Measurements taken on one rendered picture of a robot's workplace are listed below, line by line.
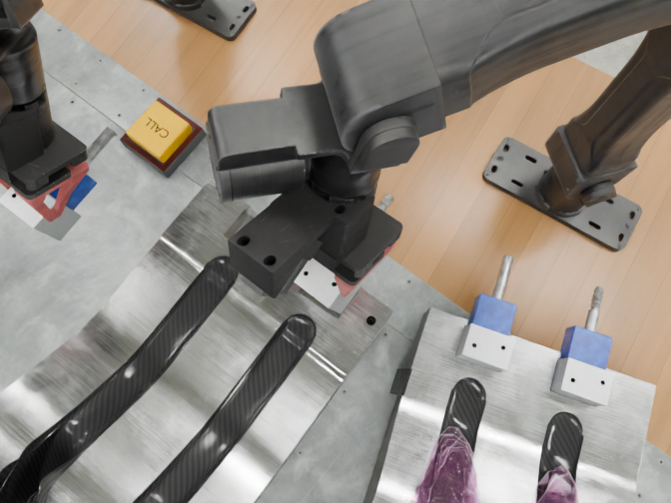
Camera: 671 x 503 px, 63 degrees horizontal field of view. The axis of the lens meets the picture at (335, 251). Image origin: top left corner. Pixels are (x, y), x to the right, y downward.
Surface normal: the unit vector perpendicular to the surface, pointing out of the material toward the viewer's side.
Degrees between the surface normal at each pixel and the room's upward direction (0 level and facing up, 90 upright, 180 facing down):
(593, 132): 91
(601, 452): 0
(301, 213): 21
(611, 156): 80
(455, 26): 14
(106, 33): 0
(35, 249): 0
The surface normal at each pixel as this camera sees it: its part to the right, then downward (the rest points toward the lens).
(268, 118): 0.18, -0.30
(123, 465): 0.26, -0.58
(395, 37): -0.24, -0.19
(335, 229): -0.61, 0.61
